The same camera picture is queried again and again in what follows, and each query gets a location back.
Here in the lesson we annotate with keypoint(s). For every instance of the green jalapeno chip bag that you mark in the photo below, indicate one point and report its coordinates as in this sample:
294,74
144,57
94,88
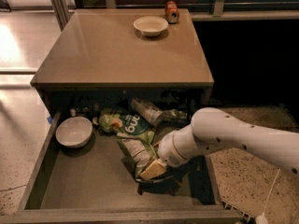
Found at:
141,154

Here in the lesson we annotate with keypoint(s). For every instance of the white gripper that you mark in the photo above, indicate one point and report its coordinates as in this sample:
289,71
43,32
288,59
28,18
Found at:
168,150

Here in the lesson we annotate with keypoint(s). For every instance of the green snack bag in drawer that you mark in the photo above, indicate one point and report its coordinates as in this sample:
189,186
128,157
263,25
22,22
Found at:
122,121

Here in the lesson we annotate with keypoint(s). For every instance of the white bowl in drawer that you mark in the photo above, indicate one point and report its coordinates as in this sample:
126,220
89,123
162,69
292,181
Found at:
74,132

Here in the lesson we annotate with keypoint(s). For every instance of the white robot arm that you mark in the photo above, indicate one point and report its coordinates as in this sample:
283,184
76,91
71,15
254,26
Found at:
212,130

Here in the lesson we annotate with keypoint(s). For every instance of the open grey top drawer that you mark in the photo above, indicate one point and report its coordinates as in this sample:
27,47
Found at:
95,185

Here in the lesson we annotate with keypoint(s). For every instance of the white bowl on cabinet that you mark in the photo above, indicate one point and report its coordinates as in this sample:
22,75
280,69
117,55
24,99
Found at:
150,26

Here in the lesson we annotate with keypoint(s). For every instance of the white cable plug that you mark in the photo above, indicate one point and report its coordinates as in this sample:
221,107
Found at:
261,219

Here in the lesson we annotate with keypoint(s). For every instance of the grey cabinet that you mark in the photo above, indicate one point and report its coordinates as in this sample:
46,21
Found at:
100,49

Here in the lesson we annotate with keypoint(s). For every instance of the orange soda can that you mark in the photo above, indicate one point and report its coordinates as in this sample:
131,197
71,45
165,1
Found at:
171,12

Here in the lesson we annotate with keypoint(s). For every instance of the dark crumpled bag in drawer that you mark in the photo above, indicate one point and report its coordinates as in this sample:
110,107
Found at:
174,115

